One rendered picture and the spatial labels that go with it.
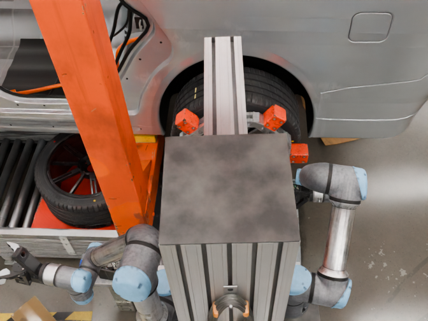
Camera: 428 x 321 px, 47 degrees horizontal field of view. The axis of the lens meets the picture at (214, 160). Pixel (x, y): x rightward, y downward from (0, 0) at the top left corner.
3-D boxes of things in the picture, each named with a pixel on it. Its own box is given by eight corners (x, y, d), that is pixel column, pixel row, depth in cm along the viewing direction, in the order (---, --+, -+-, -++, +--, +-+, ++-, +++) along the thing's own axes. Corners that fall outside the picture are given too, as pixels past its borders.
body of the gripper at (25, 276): (14, 283, 176) (45, 290, 173) (7, 269, 169) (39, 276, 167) (25, 265, 181) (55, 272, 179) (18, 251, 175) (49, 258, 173)
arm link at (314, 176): (295, 189, 182) (293, 188, 230) (325, 193, 180) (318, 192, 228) (299, 158, 182) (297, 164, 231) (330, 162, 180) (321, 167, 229)
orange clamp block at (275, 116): (274, 120, 234) (286, 109, 228) (274, 132, 230) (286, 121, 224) (262, 113, 232) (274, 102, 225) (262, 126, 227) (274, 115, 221)
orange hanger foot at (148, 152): (165, 139, 299) (158, 99, 272) (154, 214, 267) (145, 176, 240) (137, 139, 300) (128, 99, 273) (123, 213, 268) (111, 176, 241)
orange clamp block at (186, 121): (199, 116, 235) (185, 107, 231) (199, 129, 231) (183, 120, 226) (190, 123, 240) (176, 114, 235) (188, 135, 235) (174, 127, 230)
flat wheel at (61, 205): (142, 134, 335) (136, 110, 317) (159, 215, 296) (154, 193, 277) (43, 155, 328) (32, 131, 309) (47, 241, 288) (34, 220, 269)
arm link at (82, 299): (101, 280, 187) (94, 267, 178) (90, 309, 180) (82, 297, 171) (81, 276, 188) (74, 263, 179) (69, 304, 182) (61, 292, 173)
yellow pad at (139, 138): (159, 124, 285) (158, 118, 281) (156, 142, 277) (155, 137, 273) (135, 124, 286) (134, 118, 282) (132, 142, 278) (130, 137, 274)
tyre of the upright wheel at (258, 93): (296, 58, 235) (161, 71, 246) (299, 93, 221) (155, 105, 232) (300, 146, 286) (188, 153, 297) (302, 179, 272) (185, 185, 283)
